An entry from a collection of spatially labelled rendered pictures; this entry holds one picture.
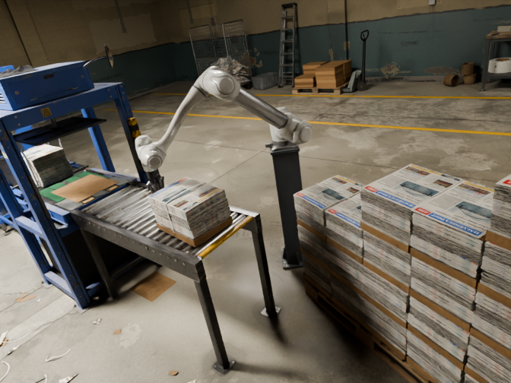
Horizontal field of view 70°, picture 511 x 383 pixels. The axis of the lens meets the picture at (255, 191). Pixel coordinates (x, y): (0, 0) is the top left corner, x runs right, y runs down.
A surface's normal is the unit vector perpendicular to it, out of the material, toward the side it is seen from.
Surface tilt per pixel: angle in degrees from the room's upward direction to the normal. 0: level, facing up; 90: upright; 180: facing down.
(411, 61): 90
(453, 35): 90
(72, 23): 90
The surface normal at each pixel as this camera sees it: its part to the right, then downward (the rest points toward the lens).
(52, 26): 0.78, 0.17
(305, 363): -0.15, -0.88
